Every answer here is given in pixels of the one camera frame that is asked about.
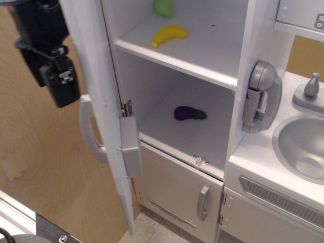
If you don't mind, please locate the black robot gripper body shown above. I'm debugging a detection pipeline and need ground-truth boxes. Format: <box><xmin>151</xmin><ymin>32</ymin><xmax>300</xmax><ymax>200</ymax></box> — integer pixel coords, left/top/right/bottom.
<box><xmin>14</xmin><ymin>10</ymin><xmax>76</xmax><ymax>88</ymax></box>

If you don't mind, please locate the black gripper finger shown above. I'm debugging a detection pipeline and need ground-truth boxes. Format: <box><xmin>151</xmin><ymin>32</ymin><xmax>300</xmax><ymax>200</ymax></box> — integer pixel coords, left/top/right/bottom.
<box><xmin>39</xmin><ymin>57</ymin><xmax>80</xmax><ymax>108</ymax></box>

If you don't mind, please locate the white fridge door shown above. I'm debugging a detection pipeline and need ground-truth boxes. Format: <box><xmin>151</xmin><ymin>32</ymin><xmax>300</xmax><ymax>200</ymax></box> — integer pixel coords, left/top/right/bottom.
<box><xmin>60</xmin><ymin>1</ymin><xmax>135</xmax><ymax>234</ymax></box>

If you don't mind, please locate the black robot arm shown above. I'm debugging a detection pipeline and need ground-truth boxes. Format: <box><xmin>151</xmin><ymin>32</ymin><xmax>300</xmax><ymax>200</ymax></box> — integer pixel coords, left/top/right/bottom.
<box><xmin>1</xmin><ymin>1</ymin><xmax>80</xmax><ymax>108</ymax></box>

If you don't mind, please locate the silver fridge door hinge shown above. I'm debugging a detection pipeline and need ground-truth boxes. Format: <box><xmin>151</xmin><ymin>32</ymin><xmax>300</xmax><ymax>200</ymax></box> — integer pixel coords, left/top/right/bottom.
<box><xmin>121</xmin><ymin>100</ymin><xmax>134</xmax><ymax>117</ymax></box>

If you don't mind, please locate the grey ice dispenser box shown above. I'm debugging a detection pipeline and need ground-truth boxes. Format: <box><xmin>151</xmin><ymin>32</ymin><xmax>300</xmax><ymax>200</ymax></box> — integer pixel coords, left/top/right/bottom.
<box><xmin>119</xmin><ymin>116</ymin><xmax>144</xmax><ymax>178</ymax></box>

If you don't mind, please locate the yellow toy banana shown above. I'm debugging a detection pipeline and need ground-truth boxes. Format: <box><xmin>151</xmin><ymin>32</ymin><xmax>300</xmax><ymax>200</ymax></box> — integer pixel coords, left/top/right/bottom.
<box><xmin>151</xmin><ymin>25</ymin><xmax>188</xmax><ymax>48</ymax></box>

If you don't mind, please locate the green toy pear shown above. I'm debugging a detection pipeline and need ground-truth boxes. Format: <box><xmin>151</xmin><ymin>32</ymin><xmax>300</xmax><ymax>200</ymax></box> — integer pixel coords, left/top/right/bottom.
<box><xmin>154</xmin><ymin>0</ymin><xmax>174</xmax><ymax>18</ymax></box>

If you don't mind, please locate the purple toy eggplant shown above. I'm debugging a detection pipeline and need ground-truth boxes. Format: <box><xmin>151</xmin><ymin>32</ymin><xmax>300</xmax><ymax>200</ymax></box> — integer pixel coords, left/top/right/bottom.
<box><xmin>174</xmin><ymin>106</ymin><xmax>207</xmax><ymax>121</ymax></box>

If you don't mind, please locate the white freezer door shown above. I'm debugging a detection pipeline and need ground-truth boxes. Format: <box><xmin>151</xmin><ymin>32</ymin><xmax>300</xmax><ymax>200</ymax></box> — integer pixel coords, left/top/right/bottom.
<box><xmin>133</xmin><ymin>143</ymin><xmax>224</xmax><ymax>242</ymax></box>

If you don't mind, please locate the white toy kitchen cabinet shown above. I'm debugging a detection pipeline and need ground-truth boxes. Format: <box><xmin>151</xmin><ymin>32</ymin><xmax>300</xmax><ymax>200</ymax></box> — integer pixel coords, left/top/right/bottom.
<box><xmin>102</xmin><ymin>1</ymin><xmax>323</xmax><ymax>242</ymax></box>

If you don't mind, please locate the grey toy telephone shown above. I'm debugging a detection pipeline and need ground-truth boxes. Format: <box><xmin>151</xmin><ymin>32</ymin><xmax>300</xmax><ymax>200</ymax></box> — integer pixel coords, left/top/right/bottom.
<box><xmin>242</xmin><ymin>60</ymin><xmax>282</xmax><ymax>133</ymax></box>

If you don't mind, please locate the white oven door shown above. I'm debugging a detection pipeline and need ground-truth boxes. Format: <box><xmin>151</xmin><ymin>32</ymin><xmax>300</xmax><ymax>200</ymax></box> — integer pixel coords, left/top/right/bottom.
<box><xmin>219</xmin><ymin>187</ymin><xmax>323</xmax><ymax>242</ymax></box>

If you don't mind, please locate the grey toy sink bowl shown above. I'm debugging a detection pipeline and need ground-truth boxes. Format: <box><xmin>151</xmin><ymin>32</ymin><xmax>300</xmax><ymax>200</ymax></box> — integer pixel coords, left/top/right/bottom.
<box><xmin>272</xmin><ymin>115</ymin><xmax>323</xmax><ymax>185</ymax></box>

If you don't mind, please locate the grey toy faucet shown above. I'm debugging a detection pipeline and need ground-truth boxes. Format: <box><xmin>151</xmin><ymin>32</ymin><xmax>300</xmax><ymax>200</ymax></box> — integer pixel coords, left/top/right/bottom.
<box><xmin>293</xmin><ymin>72</ymin><xmax>323</xmax><ymax>114</ymax></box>

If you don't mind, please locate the white toy microwave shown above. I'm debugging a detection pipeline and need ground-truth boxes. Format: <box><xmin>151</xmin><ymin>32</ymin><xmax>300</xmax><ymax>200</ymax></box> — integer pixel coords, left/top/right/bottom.
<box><xmin>274</xmin><ymin>0</ymin><xmax>323</xmax><ymax>42</ymax></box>

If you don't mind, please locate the grey oven vent panel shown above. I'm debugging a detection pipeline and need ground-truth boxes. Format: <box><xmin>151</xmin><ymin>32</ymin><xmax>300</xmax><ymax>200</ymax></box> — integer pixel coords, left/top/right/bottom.
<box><xmin>238</xmin><ymin>176</ymin><xmax>323</xmax><ymax>229</ymax></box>

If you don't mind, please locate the grey fridge door handle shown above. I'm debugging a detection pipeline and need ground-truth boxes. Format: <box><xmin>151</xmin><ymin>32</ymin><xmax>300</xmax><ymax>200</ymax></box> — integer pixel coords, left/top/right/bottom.
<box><xmin>79</xmin><ymin>94</ymin><xmax>108</xmax><ymax>164</ymax></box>

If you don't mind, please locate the aluminium frame rail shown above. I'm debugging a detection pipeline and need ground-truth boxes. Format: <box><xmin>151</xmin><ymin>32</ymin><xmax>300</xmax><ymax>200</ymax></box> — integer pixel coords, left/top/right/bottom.
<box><xmin>1</xmin><ymin>191</ymin><xmax>36</xmax><ymax>235</ymax></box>

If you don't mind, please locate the black metal base plate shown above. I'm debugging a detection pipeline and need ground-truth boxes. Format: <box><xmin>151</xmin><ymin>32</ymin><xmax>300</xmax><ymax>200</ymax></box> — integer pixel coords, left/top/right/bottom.
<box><xmin>0</xmin><ymin>213</ymin><xmax>84</xmax><ymax>243</ymax></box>

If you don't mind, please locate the black braided cable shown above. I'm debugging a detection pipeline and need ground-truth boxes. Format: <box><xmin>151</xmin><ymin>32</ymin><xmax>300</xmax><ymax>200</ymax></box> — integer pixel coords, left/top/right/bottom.
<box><xmin>0</xmin><ymin>227</ymin><xmax>13</xmax><ymax>243</ymax></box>

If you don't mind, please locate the grey freezer door handle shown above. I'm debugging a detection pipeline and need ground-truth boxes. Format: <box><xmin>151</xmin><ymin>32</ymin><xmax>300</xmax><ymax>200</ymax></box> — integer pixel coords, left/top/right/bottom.
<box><xmin>196</xmin><ymin>186</ymin><xmax>209</xmax><ymax>222</ymax></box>

